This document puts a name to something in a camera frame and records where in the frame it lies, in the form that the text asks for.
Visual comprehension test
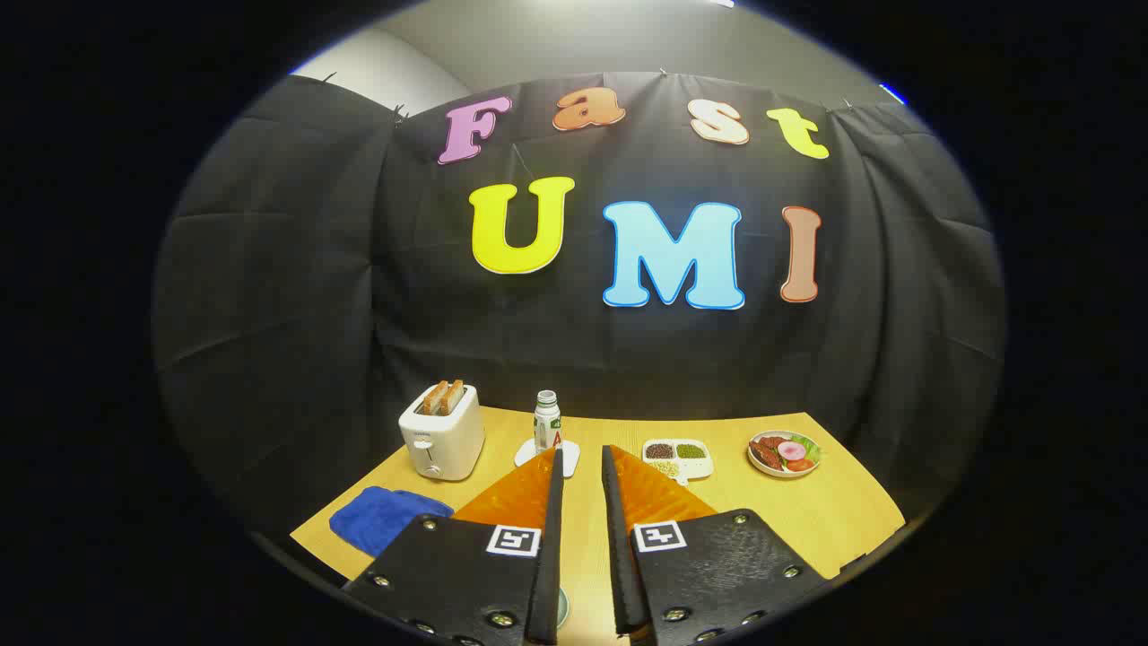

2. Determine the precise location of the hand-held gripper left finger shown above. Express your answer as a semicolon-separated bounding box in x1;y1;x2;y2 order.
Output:
344;447;564;646

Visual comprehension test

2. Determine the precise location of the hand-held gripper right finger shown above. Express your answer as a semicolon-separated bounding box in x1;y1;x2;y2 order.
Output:
601;444;828;646

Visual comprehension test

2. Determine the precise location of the white square coaster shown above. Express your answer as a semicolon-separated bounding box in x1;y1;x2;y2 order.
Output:
514;437;581;478

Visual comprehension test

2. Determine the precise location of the white divided grain dish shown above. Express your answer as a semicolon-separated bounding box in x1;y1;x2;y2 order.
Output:
642;439;715;485

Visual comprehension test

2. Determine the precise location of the white plastic drink bottle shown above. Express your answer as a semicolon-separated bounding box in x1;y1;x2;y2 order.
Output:
534;390;563;452

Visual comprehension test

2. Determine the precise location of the white toaster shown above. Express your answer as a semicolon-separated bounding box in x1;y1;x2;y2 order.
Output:
398;384;486;482

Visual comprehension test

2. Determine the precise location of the blue towel cloth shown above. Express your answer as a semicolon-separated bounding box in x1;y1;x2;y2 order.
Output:
329;485;455;559

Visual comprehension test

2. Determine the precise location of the plate of toy food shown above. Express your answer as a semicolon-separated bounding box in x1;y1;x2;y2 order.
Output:
747;431;822;478

